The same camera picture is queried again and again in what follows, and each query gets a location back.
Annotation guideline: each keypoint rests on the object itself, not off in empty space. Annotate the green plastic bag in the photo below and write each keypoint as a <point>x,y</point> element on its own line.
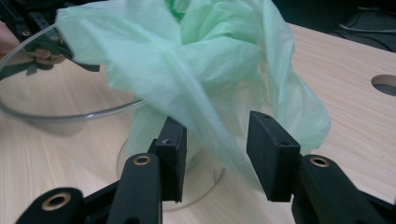
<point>199,71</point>

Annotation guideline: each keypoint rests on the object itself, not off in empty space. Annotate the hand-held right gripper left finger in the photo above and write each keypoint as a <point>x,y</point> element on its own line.
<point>169,161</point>

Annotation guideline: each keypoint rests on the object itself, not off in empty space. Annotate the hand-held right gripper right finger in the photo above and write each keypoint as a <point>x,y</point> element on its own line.
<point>274,155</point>

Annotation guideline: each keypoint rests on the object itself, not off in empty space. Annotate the clear plastic round bin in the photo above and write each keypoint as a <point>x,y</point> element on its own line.
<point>62,117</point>

